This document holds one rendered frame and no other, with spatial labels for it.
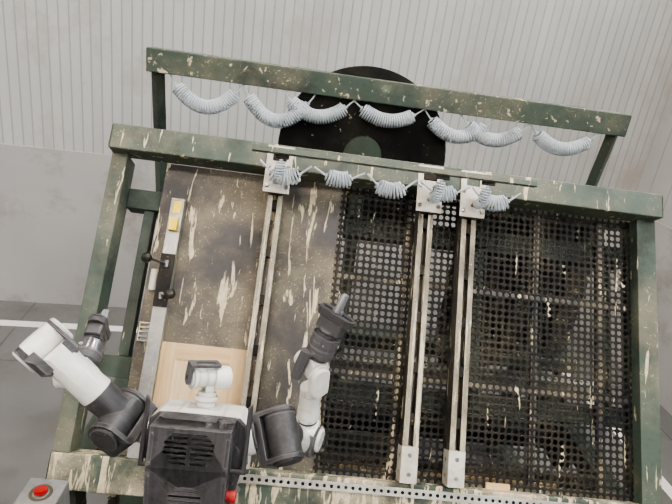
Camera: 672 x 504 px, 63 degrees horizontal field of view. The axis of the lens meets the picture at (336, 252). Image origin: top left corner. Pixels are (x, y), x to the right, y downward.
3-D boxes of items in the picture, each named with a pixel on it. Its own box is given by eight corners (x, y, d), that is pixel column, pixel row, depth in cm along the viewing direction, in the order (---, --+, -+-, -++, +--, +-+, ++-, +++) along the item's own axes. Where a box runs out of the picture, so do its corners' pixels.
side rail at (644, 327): (624, 498, 212) (642, 505, 201) (620, 225, 236) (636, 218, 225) (643, 500, 212) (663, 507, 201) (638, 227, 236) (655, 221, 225)
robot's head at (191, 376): (218, 392, 153) (223, 367, 151) (188, 393, 148) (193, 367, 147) (210, 382, 158) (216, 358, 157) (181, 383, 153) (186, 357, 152)
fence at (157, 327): (129, 455, 193) (126, 457, 189) (173, 200, 214) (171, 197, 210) (143, 457, 194) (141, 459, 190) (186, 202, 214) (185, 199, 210)
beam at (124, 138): (115, 156, 215) (107, 146, 206) (120, 133, 218) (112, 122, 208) (648, 224, 230) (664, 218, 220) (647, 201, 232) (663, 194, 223)
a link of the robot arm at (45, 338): (39, 371, 156) (3, 340, 141) (68, 344, 161) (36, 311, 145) (61, 391, 152) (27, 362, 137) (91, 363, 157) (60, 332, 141)
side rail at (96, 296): (64, 446, 197) (51, 451, 187) (120, 162, 221) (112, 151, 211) (80, 448, 198) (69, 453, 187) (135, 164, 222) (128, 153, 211)
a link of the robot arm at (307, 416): (327, 390, 175) (322, 433, 184) (298, 380, 178) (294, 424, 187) (315, 412, 166) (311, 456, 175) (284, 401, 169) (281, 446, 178)
